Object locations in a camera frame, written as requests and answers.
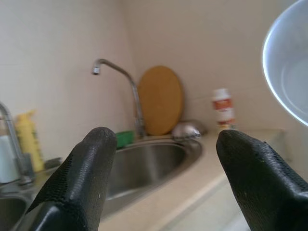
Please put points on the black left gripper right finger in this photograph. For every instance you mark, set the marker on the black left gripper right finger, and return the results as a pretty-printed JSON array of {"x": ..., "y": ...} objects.
[{"x": 264, "y": 183}]

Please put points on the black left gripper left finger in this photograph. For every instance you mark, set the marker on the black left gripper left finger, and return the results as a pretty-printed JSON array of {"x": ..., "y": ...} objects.
[{"x": 79, "y": 183}]

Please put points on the plain white bowl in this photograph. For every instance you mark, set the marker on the plain white bowl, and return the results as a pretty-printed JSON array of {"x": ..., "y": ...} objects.
[{"x": 288, "y": 60}]

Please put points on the beige kitchen cabinet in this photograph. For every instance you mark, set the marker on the beige kitchen cabinet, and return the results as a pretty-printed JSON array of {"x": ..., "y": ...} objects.
[{"x": 204, "y": 216}]

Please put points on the grey scouring pad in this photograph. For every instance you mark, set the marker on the grey scouring pad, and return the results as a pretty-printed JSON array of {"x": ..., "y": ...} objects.
[{"x": 54, "y": 163}]

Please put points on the green sponge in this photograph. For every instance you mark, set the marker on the green sponge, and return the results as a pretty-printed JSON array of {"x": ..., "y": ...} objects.
[{"x": 126, "y": 138}]

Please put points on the yellow dish soap bottle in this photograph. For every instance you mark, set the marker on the yellow dish soap bottle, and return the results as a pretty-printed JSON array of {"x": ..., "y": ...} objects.
[{"x": 27, "y": 134}]

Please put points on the round stainless sink basin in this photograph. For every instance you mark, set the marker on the round stainless sink basin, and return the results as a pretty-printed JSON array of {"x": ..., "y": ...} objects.
[{"x": 149, "y": 163}]

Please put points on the white bottle red label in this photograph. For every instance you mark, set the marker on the white bottle red label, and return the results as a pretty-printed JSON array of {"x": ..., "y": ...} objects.
[{"x": 222, "y": 106}]

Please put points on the curved metal faucet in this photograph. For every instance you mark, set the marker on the curved metal faucet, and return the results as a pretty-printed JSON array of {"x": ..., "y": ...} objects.
[{"x": 9, "y": 127}]

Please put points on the tall metal faucet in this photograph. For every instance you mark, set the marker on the tall metal faucet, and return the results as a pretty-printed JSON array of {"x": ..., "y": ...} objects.
[{"x": 134, "y": 96}]

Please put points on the round wooden cutting board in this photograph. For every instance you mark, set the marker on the round wooden cutting board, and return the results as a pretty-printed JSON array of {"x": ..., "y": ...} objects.
[{"x": 161, "y": 101}]

